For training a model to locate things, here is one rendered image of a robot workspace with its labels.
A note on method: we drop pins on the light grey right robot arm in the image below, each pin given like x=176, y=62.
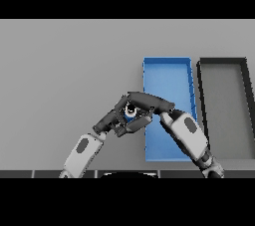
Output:
x=191, y=137

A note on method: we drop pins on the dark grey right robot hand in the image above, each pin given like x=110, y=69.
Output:
x=149, y=102

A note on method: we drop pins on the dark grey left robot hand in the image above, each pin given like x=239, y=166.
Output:
x=108, y=122

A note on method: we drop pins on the dark grey bin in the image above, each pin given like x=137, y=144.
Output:
x=229, y=104

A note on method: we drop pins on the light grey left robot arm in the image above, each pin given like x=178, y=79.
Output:
x=82, y=153

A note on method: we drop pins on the blue pipe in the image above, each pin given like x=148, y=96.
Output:
x=130, y=112

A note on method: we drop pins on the blue bin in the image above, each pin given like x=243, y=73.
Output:
x=167, y=84

